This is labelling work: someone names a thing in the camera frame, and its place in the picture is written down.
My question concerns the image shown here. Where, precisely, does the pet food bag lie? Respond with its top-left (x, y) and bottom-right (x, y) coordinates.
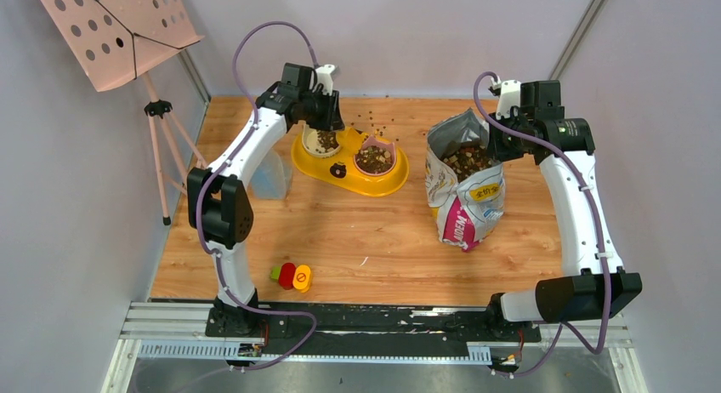
top-left (425, 109), bottom-right (506, 252)

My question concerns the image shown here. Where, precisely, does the yellow plastic scoop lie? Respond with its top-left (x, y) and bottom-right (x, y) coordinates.
top-left (333, 128), bottom-right (352, 152)

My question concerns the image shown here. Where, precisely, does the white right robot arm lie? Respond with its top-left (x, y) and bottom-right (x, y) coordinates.
top-left (485, 77), bottom-right (643, 340)

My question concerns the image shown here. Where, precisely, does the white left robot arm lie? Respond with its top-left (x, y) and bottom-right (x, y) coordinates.
top-left (187, 63), bottom-right (344, 337)

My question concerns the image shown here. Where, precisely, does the yellow double pet bowl tray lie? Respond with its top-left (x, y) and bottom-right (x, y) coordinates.
top-left (291, 128), bottom-right (410, 197)

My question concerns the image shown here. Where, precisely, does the brown kibble in cream bowl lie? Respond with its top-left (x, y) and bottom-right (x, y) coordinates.
top-left (311, 130), bottom-right (340, 155)

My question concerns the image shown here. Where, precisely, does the cream cat-ear bowl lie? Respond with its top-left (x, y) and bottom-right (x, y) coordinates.
top-left (301, 125), bottom-right (338, 158)

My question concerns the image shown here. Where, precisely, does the spilled kibble on table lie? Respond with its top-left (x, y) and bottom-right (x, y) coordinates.
top-left (349, 111), bottom-right (400, 142)

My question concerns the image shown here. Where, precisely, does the brown kibble in pink bowl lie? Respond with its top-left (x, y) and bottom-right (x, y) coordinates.
top-left (354, 145), bottom-right (394, 175)

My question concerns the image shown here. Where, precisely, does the pink cat-ear bowl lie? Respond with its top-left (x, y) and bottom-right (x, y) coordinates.
top-left (353, 136), bottom-right (396, 176)

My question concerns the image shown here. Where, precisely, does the translucent blue plastic container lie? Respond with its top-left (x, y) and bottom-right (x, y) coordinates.
top-left (250, 150), bottom-right (292, 200)

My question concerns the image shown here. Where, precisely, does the red yellow green toy block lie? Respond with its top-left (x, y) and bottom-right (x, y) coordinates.
top-left (270, 262), bottom-right (313, 293)

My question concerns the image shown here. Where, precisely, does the pink perforated music stand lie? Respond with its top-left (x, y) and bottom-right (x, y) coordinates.
top-left (40, 0), bottom-right (207, 226)

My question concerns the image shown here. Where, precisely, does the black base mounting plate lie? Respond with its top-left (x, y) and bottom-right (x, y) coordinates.
top-left (205, 301), bottom-right (541, 358)

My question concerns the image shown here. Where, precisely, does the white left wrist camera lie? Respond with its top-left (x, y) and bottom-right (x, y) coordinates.
top-left (315, 64), bottom-right (339, 96)

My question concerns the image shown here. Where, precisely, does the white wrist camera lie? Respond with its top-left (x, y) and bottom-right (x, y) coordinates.
top-left (489, 80), bottom-right (521, 122)
top-left (315, 64), bottom-right (339, 96)

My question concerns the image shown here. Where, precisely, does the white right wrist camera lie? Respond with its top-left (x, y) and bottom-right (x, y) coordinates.
top-left (489, 80), bottom-right (521, 122)

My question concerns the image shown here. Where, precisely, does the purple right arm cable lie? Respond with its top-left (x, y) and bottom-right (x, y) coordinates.
top-left (472, 71), bottom-right (613, 379)

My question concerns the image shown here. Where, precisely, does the aluminium frame rail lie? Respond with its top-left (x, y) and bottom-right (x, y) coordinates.
top-left (101, 299), bottom-right (649, 393)

